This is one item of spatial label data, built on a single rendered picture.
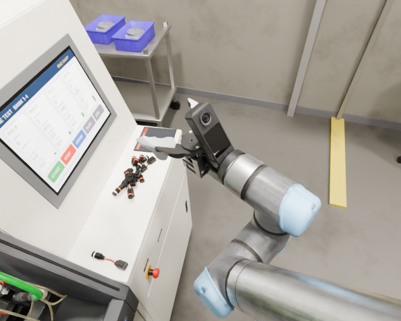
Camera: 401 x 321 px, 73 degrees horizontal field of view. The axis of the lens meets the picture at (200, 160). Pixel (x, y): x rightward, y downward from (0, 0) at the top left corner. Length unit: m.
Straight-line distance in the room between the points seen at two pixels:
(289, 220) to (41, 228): 0.71
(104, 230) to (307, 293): 0.78
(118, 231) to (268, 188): 0.66
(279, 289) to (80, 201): 0.80
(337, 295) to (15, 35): 0.92
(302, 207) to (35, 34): 0.87
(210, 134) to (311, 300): 0.28
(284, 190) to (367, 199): 2.09
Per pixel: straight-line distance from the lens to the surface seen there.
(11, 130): 0.87
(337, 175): 2.54
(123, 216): 1.02
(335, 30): 2.69
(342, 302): 0.32
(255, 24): 2.70
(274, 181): 0.45
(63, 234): 0.99
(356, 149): 2.86
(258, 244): 0.50
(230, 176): 0.47
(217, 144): 0.48
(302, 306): 0.34
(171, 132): 1.27
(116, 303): 0.94
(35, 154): 0.91
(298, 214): 0.43
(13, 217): 0.88
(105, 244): 0.99
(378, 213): 2.47
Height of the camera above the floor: 1.82
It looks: 48 degrees down
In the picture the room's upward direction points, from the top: 3 degrees counter-clockwise
